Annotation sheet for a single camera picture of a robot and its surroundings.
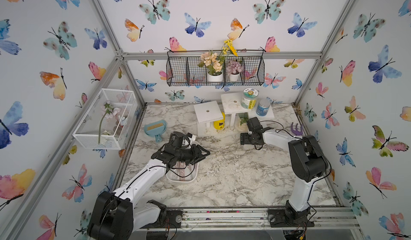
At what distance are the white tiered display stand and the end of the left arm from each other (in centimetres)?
24

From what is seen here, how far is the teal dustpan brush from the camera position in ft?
3.45

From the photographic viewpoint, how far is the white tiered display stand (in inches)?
35.4
